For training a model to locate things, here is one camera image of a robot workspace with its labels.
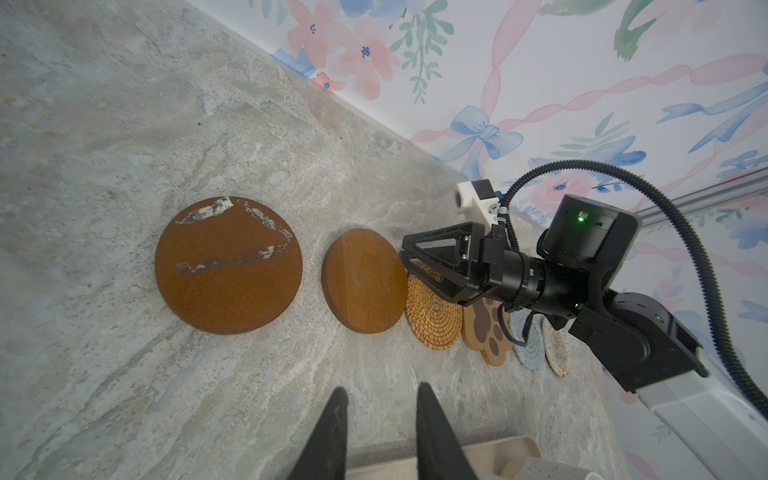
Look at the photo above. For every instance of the blue woven round coaster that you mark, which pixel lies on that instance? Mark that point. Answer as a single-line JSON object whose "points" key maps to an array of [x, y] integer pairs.
{"points": [[532, 355]]}

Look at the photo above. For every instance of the rattan woven round coaster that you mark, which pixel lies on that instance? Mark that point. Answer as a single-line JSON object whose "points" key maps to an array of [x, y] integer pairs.
{"points": [[434, 321]]}

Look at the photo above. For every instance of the aluminium corner frame post right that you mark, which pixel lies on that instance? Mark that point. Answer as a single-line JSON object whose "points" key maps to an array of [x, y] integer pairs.
{"points": [[735, 187]]}

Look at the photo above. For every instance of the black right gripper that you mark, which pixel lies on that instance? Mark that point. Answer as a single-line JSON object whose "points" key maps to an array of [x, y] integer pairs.
{"points": [[489, 270]]}

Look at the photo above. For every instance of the cork paw print coaster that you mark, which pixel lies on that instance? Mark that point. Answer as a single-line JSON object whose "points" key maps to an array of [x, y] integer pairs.
{"points": [[481, 332]]}

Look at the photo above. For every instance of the multicolour woven round coaster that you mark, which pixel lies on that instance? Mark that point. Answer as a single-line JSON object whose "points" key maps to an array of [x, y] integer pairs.
{"points": [[557, 351]]}

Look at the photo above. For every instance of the beige serving tray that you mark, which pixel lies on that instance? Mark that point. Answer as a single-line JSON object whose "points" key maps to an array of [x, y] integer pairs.
{"points": [[485, 457]]}

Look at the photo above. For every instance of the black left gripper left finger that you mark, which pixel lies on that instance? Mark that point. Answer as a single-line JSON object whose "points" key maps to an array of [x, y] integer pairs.
{"points": [[324, 455]]}

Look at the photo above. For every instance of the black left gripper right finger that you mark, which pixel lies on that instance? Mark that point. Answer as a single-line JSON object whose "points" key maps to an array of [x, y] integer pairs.
{"points": [[439, 454]]}

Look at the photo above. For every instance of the plain brown wooden coaster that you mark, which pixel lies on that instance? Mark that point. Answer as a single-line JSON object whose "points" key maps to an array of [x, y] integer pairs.
{"points": [[364, 281]]}

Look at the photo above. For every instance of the dark wooden coaster white marks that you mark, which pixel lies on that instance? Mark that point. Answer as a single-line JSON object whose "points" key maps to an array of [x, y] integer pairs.
{"points": [[228, 265]]}

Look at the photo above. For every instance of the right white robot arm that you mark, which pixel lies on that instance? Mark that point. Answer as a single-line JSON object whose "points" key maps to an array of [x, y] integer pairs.
{"points": [[644, 347]]}

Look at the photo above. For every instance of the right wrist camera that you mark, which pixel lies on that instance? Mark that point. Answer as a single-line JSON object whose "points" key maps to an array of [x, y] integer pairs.
{"points": [[477, 201]]}

